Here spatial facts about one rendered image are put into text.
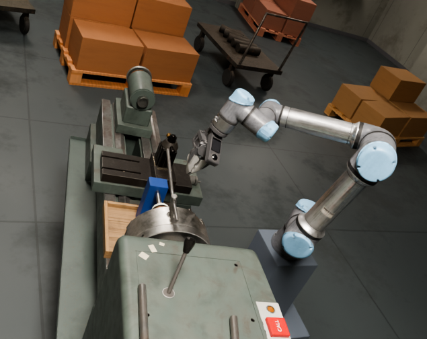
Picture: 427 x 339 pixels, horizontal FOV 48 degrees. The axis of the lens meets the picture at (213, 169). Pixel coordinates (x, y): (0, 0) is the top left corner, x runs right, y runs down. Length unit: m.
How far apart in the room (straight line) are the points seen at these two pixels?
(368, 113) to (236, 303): 4.93
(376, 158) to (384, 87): 5.28
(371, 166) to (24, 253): 2.18
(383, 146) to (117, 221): 1.14
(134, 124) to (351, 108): 4.09
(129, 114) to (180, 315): 1.53
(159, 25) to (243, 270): 4.10
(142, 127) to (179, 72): 2.55
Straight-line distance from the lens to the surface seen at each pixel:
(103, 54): 4.81
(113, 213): 2.12
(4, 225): 3.24
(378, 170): 1.55
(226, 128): 1.61
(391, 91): 6.73
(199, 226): 1.69
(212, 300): 1.42
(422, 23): 10.75
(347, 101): 6.40
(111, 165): 2.24
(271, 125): 1.59
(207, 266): 1.50
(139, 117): 2.67
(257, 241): 2.00
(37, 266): 3.03
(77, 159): 2.95
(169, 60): 5.06
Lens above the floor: 2.27
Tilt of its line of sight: 32 degrees down
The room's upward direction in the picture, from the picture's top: 24 degrees clockwise
